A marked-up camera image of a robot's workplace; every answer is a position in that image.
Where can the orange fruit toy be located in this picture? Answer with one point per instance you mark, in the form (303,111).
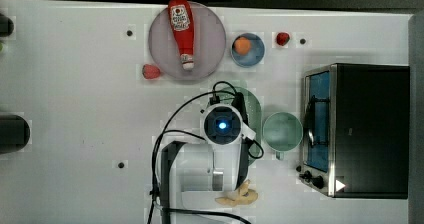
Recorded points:
(242,45)

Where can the pink strawberry toy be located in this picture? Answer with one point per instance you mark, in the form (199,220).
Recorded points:
(150,72)

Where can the peeled banana toy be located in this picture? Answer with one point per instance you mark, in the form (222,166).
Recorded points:
(243,195)

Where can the grey round plate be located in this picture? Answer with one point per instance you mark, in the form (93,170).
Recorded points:
(209,44)

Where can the green mug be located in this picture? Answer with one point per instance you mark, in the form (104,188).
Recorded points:
(282,132)

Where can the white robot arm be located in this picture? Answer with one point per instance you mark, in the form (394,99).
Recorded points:
(219,162)

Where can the red strawberry toy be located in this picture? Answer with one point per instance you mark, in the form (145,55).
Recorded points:
(282,38)

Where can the blue bowl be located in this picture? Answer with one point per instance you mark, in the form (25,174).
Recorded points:
(255,55)

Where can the red ketchup bottle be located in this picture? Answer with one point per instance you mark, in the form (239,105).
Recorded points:
(182,25)

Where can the black cylinder post upper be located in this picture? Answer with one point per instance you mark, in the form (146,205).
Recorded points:
(6,26)

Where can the black toaster oven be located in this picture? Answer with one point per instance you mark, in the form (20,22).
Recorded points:
(356,131)

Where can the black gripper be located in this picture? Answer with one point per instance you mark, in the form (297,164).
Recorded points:
(228,126)

